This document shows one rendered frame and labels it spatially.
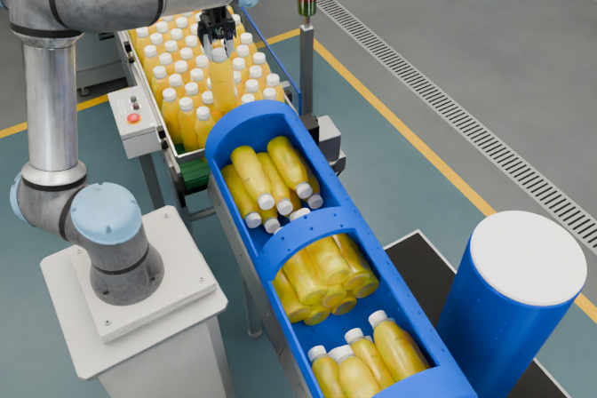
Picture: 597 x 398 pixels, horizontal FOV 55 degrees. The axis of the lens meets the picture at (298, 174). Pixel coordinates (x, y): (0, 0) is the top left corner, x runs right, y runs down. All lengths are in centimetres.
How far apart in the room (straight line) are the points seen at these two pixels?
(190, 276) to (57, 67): 50
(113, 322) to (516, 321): 93
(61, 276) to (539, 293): 109
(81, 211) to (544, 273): 106
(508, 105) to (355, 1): 140
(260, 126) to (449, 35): 262
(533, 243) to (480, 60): 244
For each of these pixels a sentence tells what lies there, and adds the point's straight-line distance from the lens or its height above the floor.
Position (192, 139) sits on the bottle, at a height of 96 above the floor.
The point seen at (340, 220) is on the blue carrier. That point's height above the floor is 123.
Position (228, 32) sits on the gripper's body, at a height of 138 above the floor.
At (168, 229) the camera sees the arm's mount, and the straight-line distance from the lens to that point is 134.
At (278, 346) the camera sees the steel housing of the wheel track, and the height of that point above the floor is 86.
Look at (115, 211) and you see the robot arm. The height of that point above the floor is 140.
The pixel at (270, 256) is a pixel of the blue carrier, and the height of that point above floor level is 117.
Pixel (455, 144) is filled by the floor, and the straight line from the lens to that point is 325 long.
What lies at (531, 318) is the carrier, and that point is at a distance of 151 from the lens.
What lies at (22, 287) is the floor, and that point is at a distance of 286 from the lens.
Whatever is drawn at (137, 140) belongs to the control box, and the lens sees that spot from 171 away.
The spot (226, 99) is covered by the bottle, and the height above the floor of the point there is 114.
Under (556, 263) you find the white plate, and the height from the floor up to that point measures 104.
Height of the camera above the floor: 222
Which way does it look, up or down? 48 degrees down
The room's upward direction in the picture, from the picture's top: straight up
